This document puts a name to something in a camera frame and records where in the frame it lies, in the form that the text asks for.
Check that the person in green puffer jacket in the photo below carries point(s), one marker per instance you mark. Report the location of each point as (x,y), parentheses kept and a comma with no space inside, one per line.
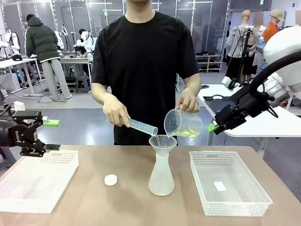
(41,42)

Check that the person's right hand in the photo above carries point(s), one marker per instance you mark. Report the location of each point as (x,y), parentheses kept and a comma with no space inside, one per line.
(115,110)

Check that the person in black t-shirt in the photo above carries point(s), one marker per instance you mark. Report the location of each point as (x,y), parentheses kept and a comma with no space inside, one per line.
(145,58)

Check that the person's right forearm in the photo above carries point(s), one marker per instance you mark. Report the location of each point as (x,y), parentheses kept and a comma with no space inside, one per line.
(100,94)

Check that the translucent plastic conical flask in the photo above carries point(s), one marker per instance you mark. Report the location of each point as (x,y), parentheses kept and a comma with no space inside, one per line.
(161,181)

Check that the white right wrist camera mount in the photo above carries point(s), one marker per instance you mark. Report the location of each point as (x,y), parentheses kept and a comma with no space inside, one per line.
(227,82)

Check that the clear graduated cylinder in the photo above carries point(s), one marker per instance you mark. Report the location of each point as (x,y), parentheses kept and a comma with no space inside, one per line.
(143,126)

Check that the white round flask cap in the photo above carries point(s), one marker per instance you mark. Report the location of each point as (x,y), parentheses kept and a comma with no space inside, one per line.
(110,180)

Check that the person's left hand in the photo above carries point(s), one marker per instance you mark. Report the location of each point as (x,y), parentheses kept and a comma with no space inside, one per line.
(189,102)

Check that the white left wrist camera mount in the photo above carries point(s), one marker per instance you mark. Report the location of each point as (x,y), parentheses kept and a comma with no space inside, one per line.
(19,106)

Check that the white workbench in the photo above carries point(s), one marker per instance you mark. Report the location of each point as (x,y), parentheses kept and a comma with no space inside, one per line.
(75,60)

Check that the mannequin in orange dress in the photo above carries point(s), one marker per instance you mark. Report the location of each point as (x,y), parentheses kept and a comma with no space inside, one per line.
(272,28)

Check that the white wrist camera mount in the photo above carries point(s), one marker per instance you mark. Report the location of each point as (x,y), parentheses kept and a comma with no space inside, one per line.
(19,106)
(227,82)

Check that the clear plastic measuring jug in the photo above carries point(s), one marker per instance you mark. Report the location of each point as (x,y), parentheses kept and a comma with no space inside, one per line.
(185,124)

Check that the white humanoid robot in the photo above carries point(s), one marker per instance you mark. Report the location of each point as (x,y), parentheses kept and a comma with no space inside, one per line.
(87,42)

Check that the translucent plastic funnel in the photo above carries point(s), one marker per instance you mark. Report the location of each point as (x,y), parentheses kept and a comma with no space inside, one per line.
(162,142)

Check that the white perforated plastic basket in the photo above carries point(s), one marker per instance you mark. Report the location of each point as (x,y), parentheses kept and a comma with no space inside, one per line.
(230,202)
(35,183)

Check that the wooden shoe rack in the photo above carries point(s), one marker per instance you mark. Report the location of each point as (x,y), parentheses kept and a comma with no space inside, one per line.
(209,61)

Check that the mannequin in grey shirt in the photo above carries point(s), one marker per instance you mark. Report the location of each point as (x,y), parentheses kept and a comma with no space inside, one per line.
(236,40)

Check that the person's left forearm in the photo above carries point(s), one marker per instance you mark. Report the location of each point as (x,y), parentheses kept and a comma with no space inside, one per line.
(194,82)

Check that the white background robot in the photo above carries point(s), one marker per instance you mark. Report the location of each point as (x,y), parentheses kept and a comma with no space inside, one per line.
(13,41)

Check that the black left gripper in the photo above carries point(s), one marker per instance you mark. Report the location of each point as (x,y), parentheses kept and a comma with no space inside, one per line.
(14,135)

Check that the black tray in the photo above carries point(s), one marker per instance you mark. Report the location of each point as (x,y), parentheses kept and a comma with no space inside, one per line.
(216,106)

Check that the mannequin in floral garment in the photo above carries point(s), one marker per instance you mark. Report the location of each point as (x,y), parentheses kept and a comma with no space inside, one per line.
(255,56)

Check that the white office desk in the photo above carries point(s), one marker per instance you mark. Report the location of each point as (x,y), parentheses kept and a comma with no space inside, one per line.
(18,61)

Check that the black camera tripod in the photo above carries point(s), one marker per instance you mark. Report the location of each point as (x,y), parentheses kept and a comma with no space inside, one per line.
(243,51)

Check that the black step stool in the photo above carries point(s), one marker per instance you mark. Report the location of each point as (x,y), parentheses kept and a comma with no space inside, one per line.
(82,84)

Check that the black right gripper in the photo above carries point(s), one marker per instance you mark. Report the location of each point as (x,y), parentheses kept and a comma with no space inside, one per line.
(252,106)

